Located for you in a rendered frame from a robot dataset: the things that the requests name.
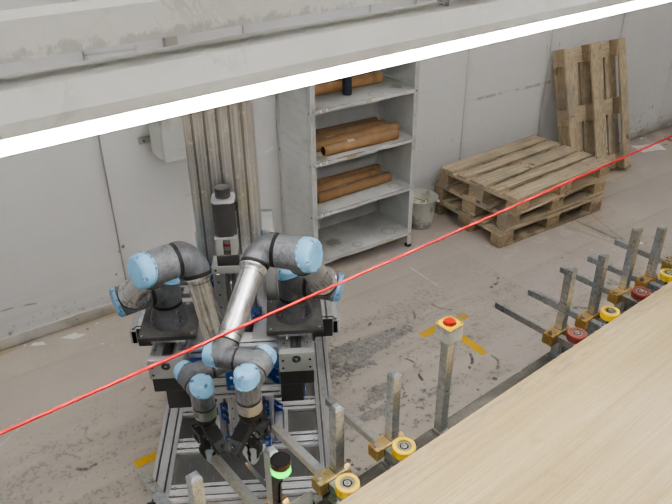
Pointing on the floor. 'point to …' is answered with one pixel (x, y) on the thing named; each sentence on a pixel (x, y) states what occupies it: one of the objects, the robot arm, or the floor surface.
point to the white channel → (138, 22)
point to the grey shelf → (404, 175)
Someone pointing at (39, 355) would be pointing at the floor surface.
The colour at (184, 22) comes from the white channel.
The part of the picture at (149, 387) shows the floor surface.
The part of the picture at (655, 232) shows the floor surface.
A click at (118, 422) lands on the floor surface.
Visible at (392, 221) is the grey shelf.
